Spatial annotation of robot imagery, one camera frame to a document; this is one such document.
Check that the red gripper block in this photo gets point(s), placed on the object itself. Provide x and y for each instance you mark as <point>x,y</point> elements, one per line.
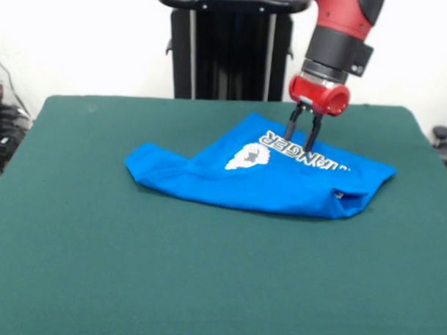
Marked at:
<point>318,93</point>

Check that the blue shirt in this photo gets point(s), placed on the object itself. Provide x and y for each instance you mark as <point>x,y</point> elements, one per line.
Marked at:
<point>267,183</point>

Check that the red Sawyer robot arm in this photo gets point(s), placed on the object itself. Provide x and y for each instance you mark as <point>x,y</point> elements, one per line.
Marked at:
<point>342,32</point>

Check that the grey office chair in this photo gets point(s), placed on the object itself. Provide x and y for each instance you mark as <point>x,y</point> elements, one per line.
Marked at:
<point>446,146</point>

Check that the dark green table cloth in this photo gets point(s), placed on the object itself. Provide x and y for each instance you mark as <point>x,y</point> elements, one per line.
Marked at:
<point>168,283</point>

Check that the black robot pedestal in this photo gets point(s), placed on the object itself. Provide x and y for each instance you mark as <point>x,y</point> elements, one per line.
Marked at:
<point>227,50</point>

